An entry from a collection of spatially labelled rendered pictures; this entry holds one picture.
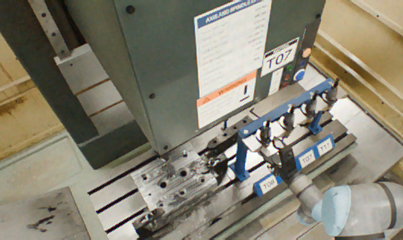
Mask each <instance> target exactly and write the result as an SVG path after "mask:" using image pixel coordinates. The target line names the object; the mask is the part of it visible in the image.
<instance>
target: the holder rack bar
mask: <svg viewBox="0 0 403 240"><path fill-rule="evenodd" d="M333 83H334V81H333V80H332V79H331V78H329V79H327V80H325V81H323V82H322V83H320V84H318V85H316V86H314V87H313V88H311V89H309V90H307V91H306V92H305V93H301V94H300V95H298V96H296V97H294V98H293V99H291V100H289V101H287V102H286V103H284V104H283V105H281V106H279V107H277V108H276V109H273V110H272V111H270V112H268V113H267V114H265V115H263V116H262V117H260V118H257V119H256V120H255V121H253V122H251V123H249V124H247V125H246V126H244V127H242V128H241V129H239V130H238V135H239V136H240V137H241V138H242V139H243V138H246V137H248V136H249V135H251V134H256V132H257V130H261V128H262V126H263V125H264V123H265V122H266V120H267V117H271V123H272V122H273V121H275V120H276V121H278V120H280V119H281V117H282V116H283V117H284V116H285V115H286V113H287V111H288V109H289V108H290V107H291V106H292V103H295V104H296V106H295V107H294V108H297V107H298V108H300V107H302V106H303V104H305V105H306V104H307V102H308V101H309V98H310V97H311V96H312V95H313V94H314V91H315V90H318V91H319V93H318V94H317V96H321V95H322V94H325V91H327V90H328V89H329V88H330V86H331V85H332V84H333Z"/></svg>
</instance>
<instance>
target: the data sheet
mask: <svg viewBox="0 0 403 240"><path fill-rule="evenodd" d="M270 7H271V0H236V1H234V2H231V3H230V4H227V5H225V6H222V7H219V8H215V9H214V10H211V11H209V12H206V13H204V14H201V15H199V16H197V17H194V18H195V40H196V51H197V61H198V82H199V93H200V97H202V96H204V95H206V94H208V93H210V92H212V91H214V90H216V89H217V88H219V87H222V86H223V85H225V84H228V83H230V82H231V81H234V80H236V79H237V78H239V77H241V76H243V75H244V74H247V73H249V72H250V71H253V70H255V69H257V68H259V67H261V66H262V59H263V54H264V49H265V40H266V35H267V29H268V21H269V16H270V14H269V11H270Z"/></svg>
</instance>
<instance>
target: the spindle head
mask: <svg viewBox="0 0 403 240"><path fill-rule="evenodd" d="M234 1H236V0H63V2H64V3H65V5H66V7H67V9H68V12H69V14H70V16H71V18H72V20H73V21H74V22H75V23H76V24H77V26H78V28H79V30H80V31H81V33H82V36H83V37H84V38H85V40H86V42H87V44H88V45H89V46H90V47H91V49H92V50H93V52H94V54H95V56H96V57H97V58H98V61H99V63H100V64H101V66H102V67H103V70H104V71H105V72H106V74H107V75H108V77H109V79H110V80H111V81H112V83H113V85H114V87H115V88H116V89H117V91H118V92H119V94H120V95H121V97H122V98H123V100H124V101H125V103H126V105H127V106H128V109H129V111H130V112H131V114H132V115H133V117H134V118H135V120H136V122H137V123H138V125H139V126H140V128H141V130H142V131H143V132H144V134H145V136H146V138H147V139H148V140H149V142H150V143H151V146H152V147H153V148H154V150H156V151H157V153H158V155H161V154H163V153H166V152H167V151H169V150H171V149H173V148H174V147H176V146H178V145H180V144H182V143H183V142H185V141H187V140H189V139H190V138H192V137H194V136H196V135H197V134H200V133H202V132H203V131H205V130H207V129H209V128H211V127H212V126H214V125H216V124H218V123H219V122H222V121H223V120H225V119H226V118H229V117H231V116H232V115H234V114H236V113H238V112H239V111H241V110H243V109H245V108H247V107H248V106H251V105H252V104H254V103H256V102H258V101H259V100H261V99H263V98H265V97H267V96H268V94H269V90H270V86H271V79H272V75H273V73H275V72H276V71H278V70H280V69H282V68H283V71H282V75H281V80H280V83H279V87H278V90H280V88H281V84H282V83H283V82H284V81H283V80H282V78H283V76H284V75H285V74H286V73H285V72H284V69H285V68H286V67H287V66H288V65H289V64H291V63H292V64H294V67H293V69H292V70H291V71H290V72H288V73H291V76H290V78H289V79H288V80H287V81H288V82H289V84H291V81H292V78H293V75H294V70H295V67H296V64H297V57H298V54H299V51H300V46H301V43H302V40H303V34H304V32H305V29H306V26H308V25H310V24H313V23H315V22H316V21H318V20H320V19H321V16H322V12H323V10H324V7H325V3H326V1H327V0H271V7H270V11H269V14H270V16H269V21H268V29H267V35H266V40H265V49H264V54H265V53H267V52H270V51H271V50H273V49H276V48H277V47H279V46H282V45H284V44H285V43H287V42H289V41H291V40H292V39H295V38H297V37H299V38H298V41H297V47H296V49H295V53H294V60H293V61H291V62H288V63H287V64H285V65H283V66H281V67H279V68H277V69H275V70H273V71H270V72H268V73H267V74H264V75H262V76H261V72H262V66H261V67H259V68H257V69H255V70H257V71H256V76H255V86H254V92H253V98H252V100H250V101H249V102H247V103H245V104H243V105H241V106H239V107H237V108H236V109H234V110H232V111H230V112H228V113H227V114H225V115H222V116H221V117H220V118H217V119H215V120H214V121H212V122H210V123H208V124H206V125H205V126H203V127H201V128H199V123H198V106H197V100H198V99H201V98H202V97H204V96H207V95H208V94H209V93H208V94H206V95H204V96H202V97H200V93H199V82H198V61H197V51H196V40H195V18H194V17H197V16H199V15H201V14H204V13H206V12H209V11H211V10H214V9H215V8H219V7H222V6H225V5H227V4H230V3H231V2H234ZM264 54H263V58H264ZM262 63H263V59H262ZM253 71H254V70H253ZM253 71H250V72H249V73H251V72H253ZM249 73H247V74H249ZM247 74H244V75H243V76H245V75H247ZM243 76H241V77H243ZM239 78H240V77H239ZM239 78H237V79H239ZM237 79H236V80H237ZM234 81H235V80H234ZM231 82H233V81H231ZM231 82H230V83H231ZM228 84H229V83H228ZM228 84H225V85H223V86H222V87H224V86H226V85H228ZM222 87H219V88H217V89H216V90H218V89H220V88H222ZM214 91H215V90H214ZM214 91H212V92H214ZM212 92H211V93H212Z"/></svg>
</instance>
